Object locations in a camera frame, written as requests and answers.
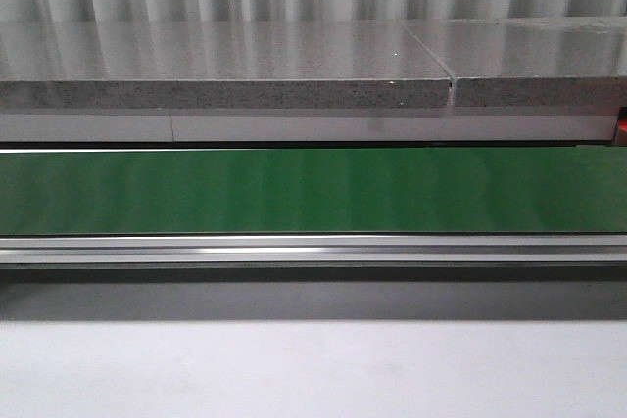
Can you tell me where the aluminium conveyor frame rail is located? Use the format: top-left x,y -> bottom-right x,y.
1,235 -> 626,269

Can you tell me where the grey stone counter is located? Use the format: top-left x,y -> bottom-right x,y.
0,16 -> 627,143

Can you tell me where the green conveyor belt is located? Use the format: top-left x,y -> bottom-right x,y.
1,146 -> 626,236

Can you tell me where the red object at edge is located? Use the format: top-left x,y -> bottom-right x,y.
613,107 -> 627,147

